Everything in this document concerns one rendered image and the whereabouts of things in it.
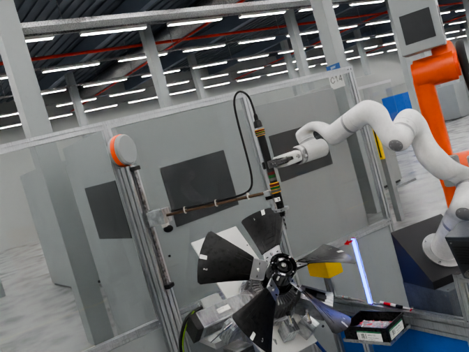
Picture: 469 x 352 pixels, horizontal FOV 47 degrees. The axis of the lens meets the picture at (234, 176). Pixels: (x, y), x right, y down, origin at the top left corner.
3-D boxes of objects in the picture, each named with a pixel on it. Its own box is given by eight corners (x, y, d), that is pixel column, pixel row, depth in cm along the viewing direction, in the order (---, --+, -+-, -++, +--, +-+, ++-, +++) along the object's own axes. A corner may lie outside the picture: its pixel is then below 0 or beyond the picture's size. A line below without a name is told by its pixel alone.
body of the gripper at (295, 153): (307, 162, 235) (287, 168, 230) (293, 164, 244) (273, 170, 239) (302, 145, 235) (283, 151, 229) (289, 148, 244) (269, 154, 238)
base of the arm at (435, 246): (449, 230, 251) (462, 204, 238) (473, 262, 238) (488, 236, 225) (414, 239, 247) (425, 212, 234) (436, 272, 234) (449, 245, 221)
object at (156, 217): (148, 229, 258) (143, 212, 258) (155, 225, 265) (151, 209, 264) (165, 225, 254) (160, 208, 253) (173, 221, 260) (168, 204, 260)
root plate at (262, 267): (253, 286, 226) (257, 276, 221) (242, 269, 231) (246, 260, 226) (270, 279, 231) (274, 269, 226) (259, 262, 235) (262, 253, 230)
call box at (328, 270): (310, 279, 283) (305, 260, 283) (324, 272, 288) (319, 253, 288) (329, 281, 269) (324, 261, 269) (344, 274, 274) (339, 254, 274)
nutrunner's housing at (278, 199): (277, 218, 232) (249, 115, 229) (280, 215, 235) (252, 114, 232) (285, 216, 230) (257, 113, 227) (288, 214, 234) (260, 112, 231)
